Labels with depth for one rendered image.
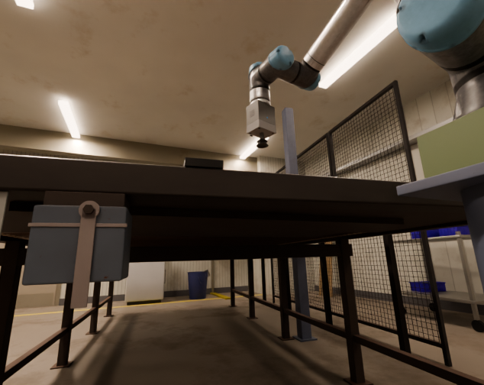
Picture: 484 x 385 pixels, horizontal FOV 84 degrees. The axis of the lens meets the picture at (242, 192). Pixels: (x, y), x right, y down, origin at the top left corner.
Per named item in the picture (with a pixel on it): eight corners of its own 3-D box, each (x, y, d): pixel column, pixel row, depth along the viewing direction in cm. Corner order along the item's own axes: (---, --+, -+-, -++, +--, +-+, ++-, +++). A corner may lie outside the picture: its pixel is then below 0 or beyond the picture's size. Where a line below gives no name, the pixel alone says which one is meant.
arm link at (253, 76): (256, 56, 96) (243, 70, 103) (257, 82, 93) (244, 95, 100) (274, 63, 100) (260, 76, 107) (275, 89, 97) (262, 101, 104)
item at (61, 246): (120, 305, 41) (128, 189, 45) (9, 313, 37) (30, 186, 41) (127, 296, 51) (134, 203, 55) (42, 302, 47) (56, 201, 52)
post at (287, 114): (317, 340, 248) (297, 107, 306) (301, 342, 243) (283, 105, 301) (308, 335, 263) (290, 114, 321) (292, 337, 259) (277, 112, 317)
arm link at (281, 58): (302, 52, 92) (282, 71, 101) (276, 38, 86) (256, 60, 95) (304, 72, 90) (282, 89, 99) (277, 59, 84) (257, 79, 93)
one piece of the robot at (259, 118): (258, 109, 106) (259, 148, 102) (240, 101, 100) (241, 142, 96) (276, 98, 99) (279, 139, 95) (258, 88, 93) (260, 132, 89)
